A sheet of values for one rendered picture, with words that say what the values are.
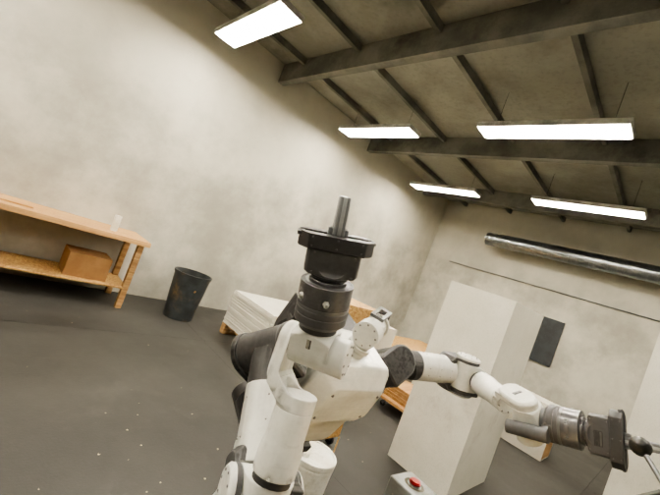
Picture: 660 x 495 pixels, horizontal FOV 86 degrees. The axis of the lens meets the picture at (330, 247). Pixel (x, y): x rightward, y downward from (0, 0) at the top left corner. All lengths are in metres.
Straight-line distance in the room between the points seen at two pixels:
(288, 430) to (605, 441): 0.73
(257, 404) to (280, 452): 0.14
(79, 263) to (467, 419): 4.44
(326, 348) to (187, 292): 4.69
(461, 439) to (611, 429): 2.52
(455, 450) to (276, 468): 2.99
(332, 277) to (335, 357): 0.13
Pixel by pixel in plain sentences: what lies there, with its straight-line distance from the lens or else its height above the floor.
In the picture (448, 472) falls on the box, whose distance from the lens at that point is 3.63.
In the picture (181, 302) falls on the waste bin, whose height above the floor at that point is 0.26.
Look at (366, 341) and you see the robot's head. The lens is 0.88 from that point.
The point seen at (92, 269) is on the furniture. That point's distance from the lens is 5.15.
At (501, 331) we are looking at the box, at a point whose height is 1.47.
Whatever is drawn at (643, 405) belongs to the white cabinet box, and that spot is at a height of 1.29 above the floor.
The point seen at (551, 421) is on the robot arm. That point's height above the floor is 1.37.
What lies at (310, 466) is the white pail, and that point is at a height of 0.36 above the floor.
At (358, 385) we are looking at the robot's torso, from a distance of 0.93.
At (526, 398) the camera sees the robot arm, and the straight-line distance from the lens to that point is 1.11.
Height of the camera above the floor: 1.55
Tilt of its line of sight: 1 degrees up
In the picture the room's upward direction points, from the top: 21 degrees clockwise
